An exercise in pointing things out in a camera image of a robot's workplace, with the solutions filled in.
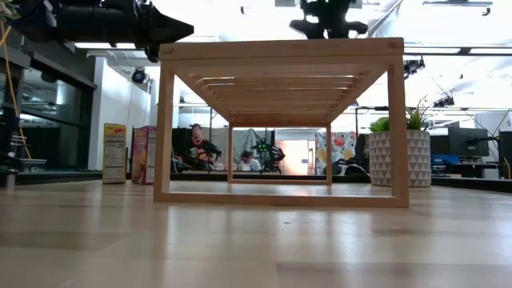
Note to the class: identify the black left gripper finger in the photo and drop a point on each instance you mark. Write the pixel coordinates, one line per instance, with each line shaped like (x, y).
(172, 21)
(172, 35)

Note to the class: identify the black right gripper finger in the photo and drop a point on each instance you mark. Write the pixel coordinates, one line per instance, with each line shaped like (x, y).
(302, 28)
(357, 28)

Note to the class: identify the purple Raisin Bran cereal box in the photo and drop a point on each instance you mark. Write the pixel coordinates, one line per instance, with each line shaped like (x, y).
(143, 156)

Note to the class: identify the yellow Corn Pops cereal box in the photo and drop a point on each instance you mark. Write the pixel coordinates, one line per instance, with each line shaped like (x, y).
(114, 154)

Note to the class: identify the black background robot arm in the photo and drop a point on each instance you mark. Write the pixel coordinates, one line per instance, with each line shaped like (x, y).
(270, 154)
(211, 154)

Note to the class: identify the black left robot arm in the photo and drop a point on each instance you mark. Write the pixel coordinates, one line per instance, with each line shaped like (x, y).
(92, 20)

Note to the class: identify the slatted wooden shelf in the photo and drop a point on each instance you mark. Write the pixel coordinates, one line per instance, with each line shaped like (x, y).
(280, 52)

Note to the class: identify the black round ceiling fixture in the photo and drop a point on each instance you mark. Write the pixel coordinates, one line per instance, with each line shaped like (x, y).
(138, 76)

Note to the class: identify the person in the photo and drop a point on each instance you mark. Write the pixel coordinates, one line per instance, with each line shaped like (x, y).
(250, 162)
(197, 144)

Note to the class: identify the floral patterned cloth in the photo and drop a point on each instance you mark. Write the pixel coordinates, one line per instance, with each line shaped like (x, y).
(340, 150)

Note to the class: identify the succulent in triangle-patterned pot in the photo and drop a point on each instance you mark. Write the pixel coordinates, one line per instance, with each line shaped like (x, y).
(400, 160)

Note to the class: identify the black computer monitor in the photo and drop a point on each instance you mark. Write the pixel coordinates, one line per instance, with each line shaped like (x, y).
(468, 142)
(505, 154)

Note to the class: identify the grey plastic bin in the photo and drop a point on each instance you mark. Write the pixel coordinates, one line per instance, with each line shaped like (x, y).
(33, 165)

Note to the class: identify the black aluminium frame rail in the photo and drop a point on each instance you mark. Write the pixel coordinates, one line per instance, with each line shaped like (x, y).
(472, 184)
(60, 177)
(280, 176)

